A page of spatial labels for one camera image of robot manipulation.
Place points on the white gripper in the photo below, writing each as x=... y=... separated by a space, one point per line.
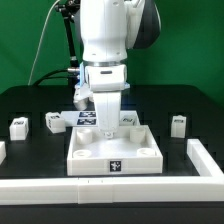
x=107 y=107

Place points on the white square tabletop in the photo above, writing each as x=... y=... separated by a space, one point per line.
x=132 y=150

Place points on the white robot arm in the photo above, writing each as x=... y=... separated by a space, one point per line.
x=109 y=28

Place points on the white L-shaped obstacle fence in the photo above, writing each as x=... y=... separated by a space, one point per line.
x=207 y=185

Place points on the white marker base plate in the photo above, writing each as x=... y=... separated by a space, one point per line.
x=88 y=118

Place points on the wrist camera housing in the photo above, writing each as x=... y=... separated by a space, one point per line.
x=82 y=95

